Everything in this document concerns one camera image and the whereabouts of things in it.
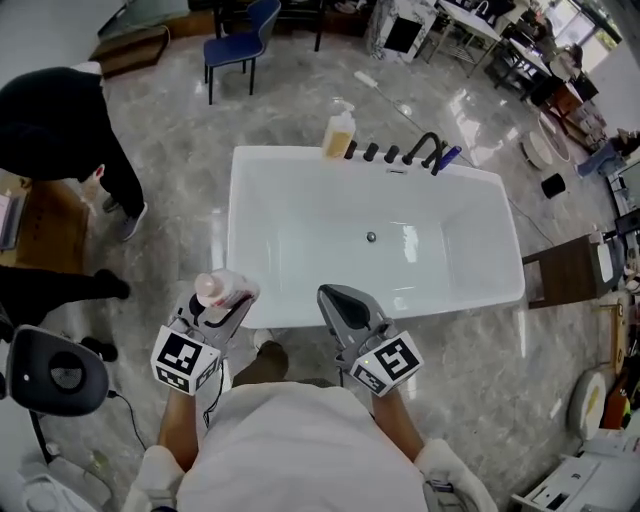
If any pink white bottle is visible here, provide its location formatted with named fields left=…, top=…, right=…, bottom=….
left=194, top=268, right=261, bottom=309

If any white round stool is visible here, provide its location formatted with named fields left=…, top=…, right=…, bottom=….
left=518, top=130, right=557, bottom=170

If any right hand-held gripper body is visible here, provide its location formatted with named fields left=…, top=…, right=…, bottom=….
left=333, top=319, right=425, bottom=399

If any person's white shirt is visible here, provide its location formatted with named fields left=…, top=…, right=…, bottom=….
left=122, top=381, right=499, bottom=512

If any black waste bin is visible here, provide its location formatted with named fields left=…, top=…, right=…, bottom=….
left=541, top=172, right=568, bottom=200

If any white carton box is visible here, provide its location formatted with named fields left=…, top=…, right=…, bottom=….
left=508, top=433, right=640, bottom=512

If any person's left forearm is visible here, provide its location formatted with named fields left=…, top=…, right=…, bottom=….
left=157, top=385, right=229, bottom=472

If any person's right forearm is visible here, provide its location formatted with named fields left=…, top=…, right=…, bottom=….
left=368, top=387, right=427, bottom=464

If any blue chair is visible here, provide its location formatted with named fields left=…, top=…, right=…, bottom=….
left=202, top=0, right=283, bottom=106

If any white bathtub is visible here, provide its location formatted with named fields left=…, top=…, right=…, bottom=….
left=227, top=145, right=526, bottom=330

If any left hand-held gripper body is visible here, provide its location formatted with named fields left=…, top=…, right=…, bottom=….
left=151, top=292, right=251, bottom=397

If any black hand shower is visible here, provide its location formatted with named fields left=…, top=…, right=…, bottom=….
left=429, top=142, right=450, bottom=177

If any wooden step platform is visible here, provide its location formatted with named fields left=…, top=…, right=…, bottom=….
left=88, top=23, right=172, bottom=80

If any black cable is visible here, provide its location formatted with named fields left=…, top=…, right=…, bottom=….
left=106, top=389, right=150, bottom=452

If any white marble cabinet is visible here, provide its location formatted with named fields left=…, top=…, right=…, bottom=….
left=366, top=0, right=440, bottom=64

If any yellow soap pump dispenser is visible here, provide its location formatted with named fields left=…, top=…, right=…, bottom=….
left=321, top=99, right=357, bottom=161

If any cardboard box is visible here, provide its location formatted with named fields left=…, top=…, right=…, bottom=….
left=13, top=178, right=92, bottom=275

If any white table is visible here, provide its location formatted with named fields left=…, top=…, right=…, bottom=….
left=433, top=0, right=504, bottom=77

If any person's leg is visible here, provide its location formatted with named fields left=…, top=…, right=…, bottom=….
left=231, top=328, right=292, bottom=390
left=0, top=264, right=132, bottom=326

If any blue tube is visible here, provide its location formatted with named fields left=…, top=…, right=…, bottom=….
left=438, top=145, right=463, bottom=172

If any brown wooden cabinet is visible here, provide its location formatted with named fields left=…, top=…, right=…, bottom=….
left=521, top=234, right=610, bottom=311

